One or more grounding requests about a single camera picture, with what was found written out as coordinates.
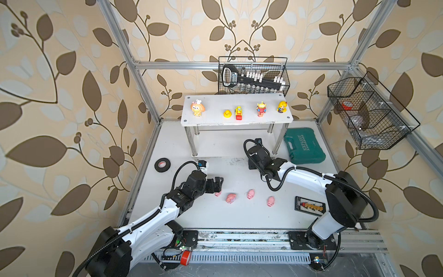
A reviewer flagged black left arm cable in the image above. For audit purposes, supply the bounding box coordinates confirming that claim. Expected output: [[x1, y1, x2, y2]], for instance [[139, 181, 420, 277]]
[[70, 160, 201, 277]]

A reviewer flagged black socket set holder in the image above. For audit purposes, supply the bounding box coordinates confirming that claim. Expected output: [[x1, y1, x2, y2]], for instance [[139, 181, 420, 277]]
[[221, 64, 287, 90]]

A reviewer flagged orange cat toy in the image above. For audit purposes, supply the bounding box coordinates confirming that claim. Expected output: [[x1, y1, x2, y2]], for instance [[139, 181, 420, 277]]
[[190, 99, 205, 117]]

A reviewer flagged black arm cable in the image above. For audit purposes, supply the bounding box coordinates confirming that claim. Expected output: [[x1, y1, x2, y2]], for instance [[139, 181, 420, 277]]
[[70, 160, 201, 277], [243, 138, 380, 223]]

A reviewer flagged red emergency button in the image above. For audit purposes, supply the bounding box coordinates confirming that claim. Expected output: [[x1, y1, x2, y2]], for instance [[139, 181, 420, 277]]
[[180, 250, 192, 266]]

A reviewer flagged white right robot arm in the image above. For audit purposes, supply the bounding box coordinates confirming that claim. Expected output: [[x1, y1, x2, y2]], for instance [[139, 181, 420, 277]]
[[243, 143, 372, 248]]

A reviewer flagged red tape roll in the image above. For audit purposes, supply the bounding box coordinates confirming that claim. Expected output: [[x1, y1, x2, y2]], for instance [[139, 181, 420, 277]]
[[341, 100, 354, 111]]

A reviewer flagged yellow red toy car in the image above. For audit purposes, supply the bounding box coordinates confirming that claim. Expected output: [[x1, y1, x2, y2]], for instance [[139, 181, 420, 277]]
[[235, 106, 242, 121]]

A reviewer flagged yellow bear toy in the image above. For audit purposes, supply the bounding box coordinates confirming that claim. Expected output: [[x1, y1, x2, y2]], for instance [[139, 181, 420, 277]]
[[278, 101, 287, 113]]

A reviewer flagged black wire basket right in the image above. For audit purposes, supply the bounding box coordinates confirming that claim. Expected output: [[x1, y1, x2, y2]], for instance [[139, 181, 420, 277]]
[[327, 72, 421, 150]]

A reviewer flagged black tape roll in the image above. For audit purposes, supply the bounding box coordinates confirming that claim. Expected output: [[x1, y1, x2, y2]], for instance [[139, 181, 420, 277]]
[[154, 158, 171, 173]]

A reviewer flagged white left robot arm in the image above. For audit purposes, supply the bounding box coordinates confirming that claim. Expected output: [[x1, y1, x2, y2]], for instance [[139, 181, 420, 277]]
[[73, 170, 224, 277]]

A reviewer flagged alien figure toy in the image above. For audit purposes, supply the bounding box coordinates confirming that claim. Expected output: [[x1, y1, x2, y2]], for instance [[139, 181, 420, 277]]
[[257, 102, 266, 117]]

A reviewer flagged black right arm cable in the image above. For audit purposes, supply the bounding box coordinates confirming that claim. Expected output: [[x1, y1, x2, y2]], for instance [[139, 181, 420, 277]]
[[243, 138, 380, 223]]

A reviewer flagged yellow rubber duck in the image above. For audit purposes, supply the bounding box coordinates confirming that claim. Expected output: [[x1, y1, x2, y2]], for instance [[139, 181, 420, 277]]
[[223, 110, 232, 118]]

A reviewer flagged black wire basket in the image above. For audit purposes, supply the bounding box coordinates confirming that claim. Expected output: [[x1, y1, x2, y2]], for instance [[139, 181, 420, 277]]
[[218, 56, 290, 95], [327, 72, 421, 150]]

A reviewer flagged white two-tier shelf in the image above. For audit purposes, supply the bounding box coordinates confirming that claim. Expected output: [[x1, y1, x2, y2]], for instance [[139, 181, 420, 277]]
[[181, 93, 293, 157]]

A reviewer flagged black wire basket back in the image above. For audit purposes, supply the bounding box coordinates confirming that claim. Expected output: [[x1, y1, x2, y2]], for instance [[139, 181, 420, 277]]
[[218, 56, 290, 95]]

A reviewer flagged large pink pig toy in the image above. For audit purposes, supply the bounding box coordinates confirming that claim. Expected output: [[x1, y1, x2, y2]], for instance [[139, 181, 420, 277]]
[[226, 193, 236, 204]]

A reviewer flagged green plastic tool case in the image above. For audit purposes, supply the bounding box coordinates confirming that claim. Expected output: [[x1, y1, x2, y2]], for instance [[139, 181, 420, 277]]
[[284, 128, 326, 165]]

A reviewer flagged aluminium frame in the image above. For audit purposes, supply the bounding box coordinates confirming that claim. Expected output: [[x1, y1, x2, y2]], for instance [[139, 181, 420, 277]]
[[88, 0, 443, 277]]

